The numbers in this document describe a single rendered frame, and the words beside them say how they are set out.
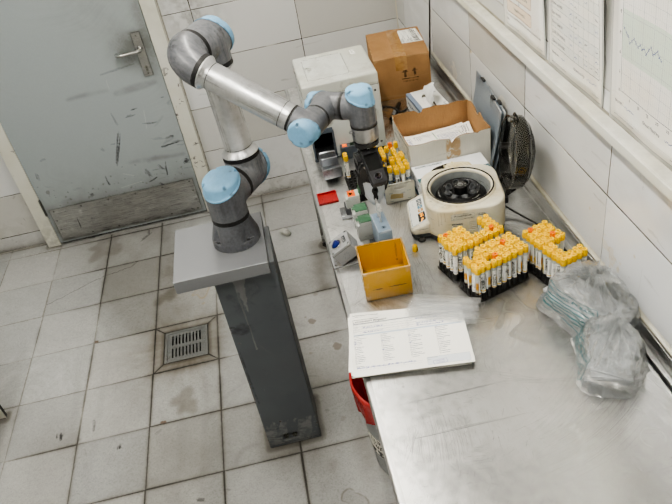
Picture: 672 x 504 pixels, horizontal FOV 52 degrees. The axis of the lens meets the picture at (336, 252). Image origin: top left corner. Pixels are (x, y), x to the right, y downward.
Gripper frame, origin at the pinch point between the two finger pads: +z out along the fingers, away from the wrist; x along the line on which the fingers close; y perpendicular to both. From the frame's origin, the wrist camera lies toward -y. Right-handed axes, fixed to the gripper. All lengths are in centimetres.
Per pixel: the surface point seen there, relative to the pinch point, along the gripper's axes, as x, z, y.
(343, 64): -7, -15, 69
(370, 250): 5.8, 7.4, -12.2
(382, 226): 0.2, 5.1, -5.5
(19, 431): 157, 103, 49
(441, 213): -17.2, 4.4, -7.3
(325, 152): 7, 8, 51
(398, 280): 1.4, 9.6, -25.3
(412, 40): -43, -3, 106
